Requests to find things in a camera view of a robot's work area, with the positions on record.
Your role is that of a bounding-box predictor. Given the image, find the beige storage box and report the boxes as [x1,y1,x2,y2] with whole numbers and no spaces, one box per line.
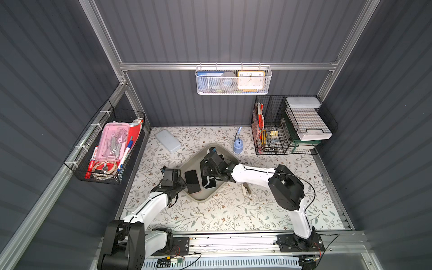
[179,143,238,203]

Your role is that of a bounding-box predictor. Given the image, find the white wire wall basket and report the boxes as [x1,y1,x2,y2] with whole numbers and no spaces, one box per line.
[195,64,273,95]

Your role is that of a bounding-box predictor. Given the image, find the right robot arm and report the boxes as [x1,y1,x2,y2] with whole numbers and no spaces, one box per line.
[200,147,316,251]

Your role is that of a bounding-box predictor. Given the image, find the blue box in basket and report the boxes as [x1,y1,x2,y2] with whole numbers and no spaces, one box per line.
[196,71,223,95]

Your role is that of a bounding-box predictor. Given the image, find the black wire side basket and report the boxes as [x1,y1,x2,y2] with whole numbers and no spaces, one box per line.
[64,102,146,185]

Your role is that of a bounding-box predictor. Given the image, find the black wire desk organizer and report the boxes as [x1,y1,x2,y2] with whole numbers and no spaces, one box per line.
[251,94,338,155]

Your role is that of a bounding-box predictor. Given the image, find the light blue case phone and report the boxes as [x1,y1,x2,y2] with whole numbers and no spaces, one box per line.
[201,176,217,190]

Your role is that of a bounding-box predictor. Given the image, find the yellow alarm clock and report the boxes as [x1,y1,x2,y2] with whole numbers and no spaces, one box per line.
[237,70,266,91]

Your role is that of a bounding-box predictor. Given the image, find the yellow utility knife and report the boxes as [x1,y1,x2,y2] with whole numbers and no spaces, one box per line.
[261,129,267,146]

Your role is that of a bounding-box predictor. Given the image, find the grey tape roll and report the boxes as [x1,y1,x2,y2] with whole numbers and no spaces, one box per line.
[219,72,237,93]

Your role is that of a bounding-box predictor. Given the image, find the red folder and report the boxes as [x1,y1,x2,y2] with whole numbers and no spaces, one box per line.
[255,102,264,140]

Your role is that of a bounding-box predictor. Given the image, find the pink case phone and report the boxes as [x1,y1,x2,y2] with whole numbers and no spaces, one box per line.
[184,170,201,194]

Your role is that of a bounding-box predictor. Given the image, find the checked notebook stack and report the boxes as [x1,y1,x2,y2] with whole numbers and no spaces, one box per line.
[286,96,333,141]

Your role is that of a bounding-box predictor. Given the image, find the pink pencil case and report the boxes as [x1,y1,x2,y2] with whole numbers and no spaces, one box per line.
[96,122,130,163]

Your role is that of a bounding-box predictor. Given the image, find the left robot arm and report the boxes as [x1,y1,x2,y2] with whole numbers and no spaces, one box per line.
[97,167,187,270]

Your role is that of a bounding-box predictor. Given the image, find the white flat case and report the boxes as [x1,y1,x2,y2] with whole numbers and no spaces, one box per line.
[155,129,181,154]

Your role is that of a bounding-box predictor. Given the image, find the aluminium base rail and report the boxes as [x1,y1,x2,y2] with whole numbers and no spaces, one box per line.
[101,230,369,270]

